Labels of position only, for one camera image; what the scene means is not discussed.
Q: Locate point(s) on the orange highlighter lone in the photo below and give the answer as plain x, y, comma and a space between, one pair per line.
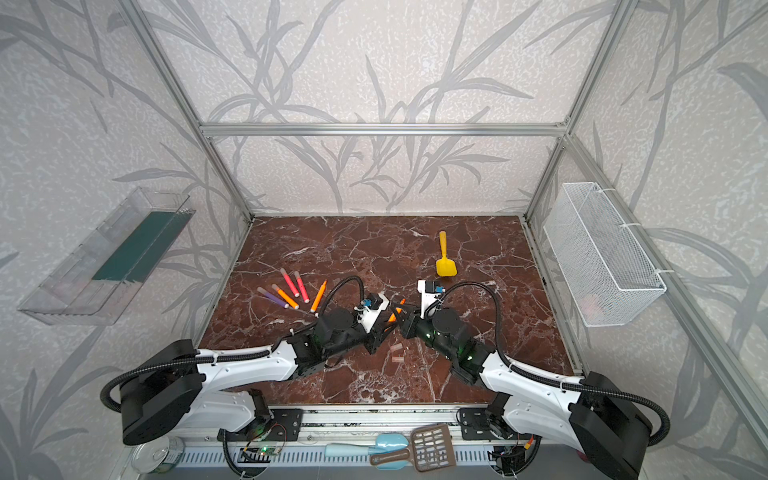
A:
286, 297

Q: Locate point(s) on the pink highlighter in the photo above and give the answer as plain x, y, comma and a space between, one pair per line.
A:
301, 287
289, 282

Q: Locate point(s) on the clear plastic wall tray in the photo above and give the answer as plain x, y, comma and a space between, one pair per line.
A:
95, 283

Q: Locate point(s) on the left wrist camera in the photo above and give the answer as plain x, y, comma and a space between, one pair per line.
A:
371, 308

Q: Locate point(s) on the yellow plastic scoop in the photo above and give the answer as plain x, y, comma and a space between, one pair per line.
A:
445, 267

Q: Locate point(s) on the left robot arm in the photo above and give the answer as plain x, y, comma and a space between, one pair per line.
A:
185, 387

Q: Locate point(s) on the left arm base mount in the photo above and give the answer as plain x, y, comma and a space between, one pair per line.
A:
264, 424

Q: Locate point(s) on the silver tape roll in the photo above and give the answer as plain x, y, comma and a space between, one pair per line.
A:
158, 456

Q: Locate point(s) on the brown slotted litter scoop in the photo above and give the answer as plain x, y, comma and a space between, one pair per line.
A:
430, 448

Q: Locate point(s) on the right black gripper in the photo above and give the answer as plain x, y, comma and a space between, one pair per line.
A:
411, 324

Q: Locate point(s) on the aluminium front rail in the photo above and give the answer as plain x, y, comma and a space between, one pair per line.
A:
372, 417

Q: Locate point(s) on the white wire basket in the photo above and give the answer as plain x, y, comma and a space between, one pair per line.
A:
609, 275

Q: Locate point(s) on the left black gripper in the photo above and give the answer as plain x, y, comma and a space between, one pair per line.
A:
372, 336

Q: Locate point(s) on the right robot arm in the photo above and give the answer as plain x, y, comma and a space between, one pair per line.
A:
612, 428

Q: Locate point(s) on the light blue brush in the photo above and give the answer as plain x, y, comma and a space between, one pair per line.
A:
384, 443

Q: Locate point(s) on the orange highlighter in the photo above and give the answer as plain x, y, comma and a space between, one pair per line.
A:
394, 315
318, 298

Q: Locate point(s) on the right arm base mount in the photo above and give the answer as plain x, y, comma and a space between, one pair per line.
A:
478, 424

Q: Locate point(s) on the purple highlighter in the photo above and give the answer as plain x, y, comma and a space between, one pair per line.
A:
272, 298

